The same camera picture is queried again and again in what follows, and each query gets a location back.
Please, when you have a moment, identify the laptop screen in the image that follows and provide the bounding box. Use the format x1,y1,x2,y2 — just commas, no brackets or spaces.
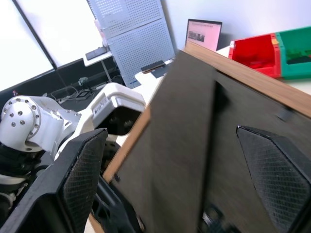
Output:
185,18,223,52

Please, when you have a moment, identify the flat black box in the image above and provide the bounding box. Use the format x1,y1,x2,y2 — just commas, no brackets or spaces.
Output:
140,60,166,74

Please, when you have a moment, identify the red plastic storage bin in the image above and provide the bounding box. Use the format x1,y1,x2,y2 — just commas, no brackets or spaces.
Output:
229,33,283,79

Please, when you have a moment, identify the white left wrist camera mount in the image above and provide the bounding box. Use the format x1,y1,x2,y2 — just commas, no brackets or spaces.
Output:
79,82,146,136

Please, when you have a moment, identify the wooden picture frame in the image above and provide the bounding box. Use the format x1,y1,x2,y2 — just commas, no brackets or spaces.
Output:
88,42,311,233

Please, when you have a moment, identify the white power strip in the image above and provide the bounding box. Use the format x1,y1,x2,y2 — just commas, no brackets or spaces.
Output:
52,95,74,103

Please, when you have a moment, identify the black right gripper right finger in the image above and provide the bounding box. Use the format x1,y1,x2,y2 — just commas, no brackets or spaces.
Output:
236,125,311,233

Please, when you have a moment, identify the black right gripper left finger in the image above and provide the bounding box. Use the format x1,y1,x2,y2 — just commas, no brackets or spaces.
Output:
0,128,108,233

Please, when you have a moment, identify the green plastic storage bin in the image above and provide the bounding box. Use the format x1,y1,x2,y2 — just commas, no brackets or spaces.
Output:
275,24,311,81

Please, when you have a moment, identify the small white side table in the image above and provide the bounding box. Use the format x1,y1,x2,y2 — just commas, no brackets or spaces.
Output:
84,50,115,83

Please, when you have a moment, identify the black square floor pad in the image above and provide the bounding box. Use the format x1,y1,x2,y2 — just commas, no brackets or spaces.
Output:
76,90,91,100

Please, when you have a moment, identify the white perforated metal panel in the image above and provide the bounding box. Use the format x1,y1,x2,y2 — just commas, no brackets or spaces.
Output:
86,0,177,89

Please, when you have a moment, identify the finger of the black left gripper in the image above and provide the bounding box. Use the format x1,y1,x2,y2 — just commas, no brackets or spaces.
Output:
91,179,147,233

